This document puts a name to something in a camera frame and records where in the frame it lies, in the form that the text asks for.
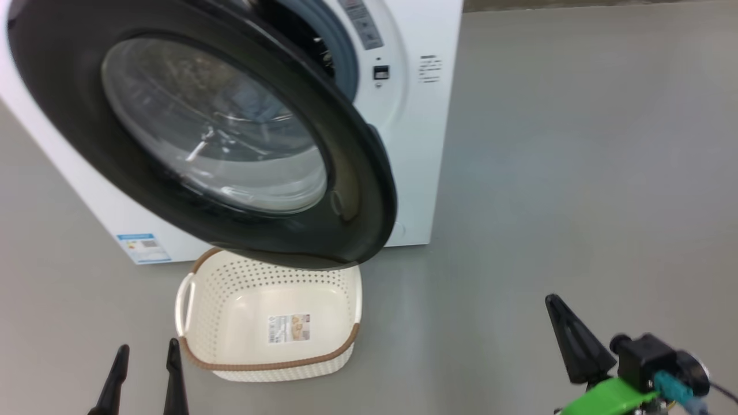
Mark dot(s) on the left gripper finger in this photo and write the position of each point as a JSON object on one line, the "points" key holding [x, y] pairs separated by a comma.
{"points": [[112, 386], [174, 386]]}

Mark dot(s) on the blue energy label sticker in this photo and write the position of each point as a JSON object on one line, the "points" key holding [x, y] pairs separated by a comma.
{"points": [[143, 248]]}

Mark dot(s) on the black door latch socket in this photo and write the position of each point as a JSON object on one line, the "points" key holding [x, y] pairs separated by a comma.
{"points": [[381, 72]]}

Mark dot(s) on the white front-load washing machine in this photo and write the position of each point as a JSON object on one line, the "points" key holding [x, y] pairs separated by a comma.
{"points": [[426, 173]]}

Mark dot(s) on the grey warning sticker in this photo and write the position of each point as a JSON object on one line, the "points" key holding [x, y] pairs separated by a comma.
{"points": [[363, 26]]}

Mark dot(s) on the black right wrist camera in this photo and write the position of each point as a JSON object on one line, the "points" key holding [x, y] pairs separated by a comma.
{"points": [[640, 357]]}

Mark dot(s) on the cream perforated laundry basket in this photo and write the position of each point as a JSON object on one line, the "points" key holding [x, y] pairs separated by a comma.
{"points": [[242, 323]]}

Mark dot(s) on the paper basket label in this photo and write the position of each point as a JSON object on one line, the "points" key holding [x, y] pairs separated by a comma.
{"points": [[289, 328]]}

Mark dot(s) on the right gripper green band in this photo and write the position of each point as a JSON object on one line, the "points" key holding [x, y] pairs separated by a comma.
{"points": [[605, 397]]}

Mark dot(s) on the dark round washer door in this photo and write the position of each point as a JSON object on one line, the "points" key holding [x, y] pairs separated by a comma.
{"points": [[57, 115]]}

